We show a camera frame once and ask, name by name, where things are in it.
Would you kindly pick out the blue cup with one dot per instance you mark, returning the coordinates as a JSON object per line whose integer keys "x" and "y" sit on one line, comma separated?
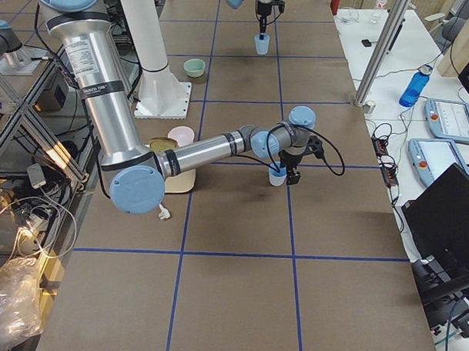
{"x": 262, "y": 43}
{"x": 277, "y": 174}

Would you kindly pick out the green bowl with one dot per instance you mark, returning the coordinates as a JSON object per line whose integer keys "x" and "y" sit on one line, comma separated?
{"x": 194, "y": 67}

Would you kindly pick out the cream toaster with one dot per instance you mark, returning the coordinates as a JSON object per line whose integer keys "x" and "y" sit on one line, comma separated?
{"x": 184, "y": 182}

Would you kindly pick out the lower teach pendant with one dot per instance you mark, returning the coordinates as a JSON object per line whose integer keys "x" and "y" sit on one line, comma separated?
{"x": 432, "y": 157}

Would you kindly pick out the blue water bottle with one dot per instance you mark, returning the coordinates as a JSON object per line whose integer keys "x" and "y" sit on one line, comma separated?
{"x": 415, "y": 86}

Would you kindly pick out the black monitor stand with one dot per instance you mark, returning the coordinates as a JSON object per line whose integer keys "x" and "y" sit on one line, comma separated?
{"x": 434, "y": 283}

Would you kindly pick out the crumpled plastic bag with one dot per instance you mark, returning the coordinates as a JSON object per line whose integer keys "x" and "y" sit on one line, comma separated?
{"x": 20, "y": 314}

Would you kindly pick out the upper teach pendant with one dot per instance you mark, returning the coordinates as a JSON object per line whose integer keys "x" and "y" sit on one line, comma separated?
{"x": 448, "y": 119}

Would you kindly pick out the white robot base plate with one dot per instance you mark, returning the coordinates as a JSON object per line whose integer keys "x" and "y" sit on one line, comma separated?
{"x": 156, "y": 102}

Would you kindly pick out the black laptop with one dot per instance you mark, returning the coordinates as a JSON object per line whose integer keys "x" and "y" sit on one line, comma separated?
{"x": 439, "y": 218}

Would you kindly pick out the aluminium frame post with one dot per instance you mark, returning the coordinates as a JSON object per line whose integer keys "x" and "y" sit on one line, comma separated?
{"x": 394, "y": 19}

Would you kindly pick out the orange black power strip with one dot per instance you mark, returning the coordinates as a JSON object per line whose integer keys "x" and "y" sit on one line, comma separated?
{"x": 387, "y": 164}

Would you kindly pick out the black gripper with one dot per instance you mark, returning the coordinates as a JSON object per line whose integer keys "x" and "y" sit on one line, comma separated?
{"x": 290, "y": 158}
{"x": 263, "y": 6}

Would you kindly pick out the teach pendant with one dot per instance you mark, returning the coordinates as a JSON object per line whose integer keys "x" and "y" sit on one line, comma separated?
{"x": 432, "y": 157}
{"x": 448, "y": 119}

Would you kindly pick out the white camera pole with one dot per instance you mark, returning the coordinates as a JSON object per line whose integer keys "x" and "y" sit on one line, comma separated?
{"x": 144, "y": 27}

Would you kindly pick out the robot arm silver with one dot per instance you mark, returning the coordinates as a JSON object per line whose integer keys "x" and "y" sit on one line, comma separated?
{"x": 137, "y": 176}
{"x": 235, "y": 4}

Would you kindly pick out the bread slice in toaster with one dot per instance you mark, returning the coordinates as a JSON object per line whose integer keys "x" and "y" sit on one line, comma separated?
{"x": 161, "y": 144}

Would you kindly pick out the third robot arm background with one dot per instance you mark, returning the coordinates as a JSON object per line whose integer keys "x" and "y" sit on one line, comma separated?
{"x": 12, "y": 49}

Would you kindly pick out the black computer mouse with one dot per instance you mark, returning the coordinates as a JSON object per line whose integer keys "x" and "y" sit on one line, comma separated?
{"x": 366, "y": 43}

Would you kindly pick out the pink bowl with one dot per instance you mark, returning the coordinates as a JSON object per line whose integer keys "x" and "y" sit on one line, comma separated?
{"x": 183, "y": 135}

